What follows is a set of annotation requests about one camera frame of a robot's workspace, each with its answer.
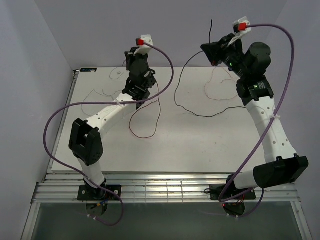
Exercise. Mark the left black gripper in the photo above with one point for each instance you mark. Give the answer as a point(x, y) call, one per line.
point(130, 57)

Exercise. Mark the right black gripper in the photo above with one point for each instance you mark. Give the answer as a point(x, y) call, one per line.
point(212, 50)

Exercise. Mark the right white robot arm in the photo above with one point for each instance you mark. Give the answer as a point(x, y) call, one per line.
point(282, 164)

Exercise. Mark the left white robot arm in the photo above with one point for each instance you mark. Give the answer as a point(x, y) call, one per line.
point(86, 138)

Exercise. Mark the left blue label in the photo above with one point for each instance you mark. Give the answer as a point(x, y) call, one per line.
point(88, 70)

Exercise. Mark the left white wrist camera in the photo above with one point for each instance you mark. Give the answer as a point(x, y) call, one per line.
point(143, 45)

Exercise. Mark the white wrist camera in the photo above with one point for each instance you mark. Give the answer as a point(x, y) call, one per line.
point(143, 45)
point(240, 28)

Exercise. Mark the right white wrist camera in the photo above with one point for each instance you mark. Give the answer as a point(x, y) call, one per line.
point(240, 28)

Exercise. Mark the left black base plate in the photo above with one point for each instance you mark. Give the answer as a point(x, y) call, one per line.
point(87, 193)

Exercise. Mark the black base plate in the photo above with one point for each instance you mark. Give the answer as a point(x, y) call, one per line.
point(214, 190)
point(87, 193)

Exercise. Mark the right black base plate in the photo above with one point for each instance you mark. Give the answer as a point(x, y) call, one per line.
point(214, 190)

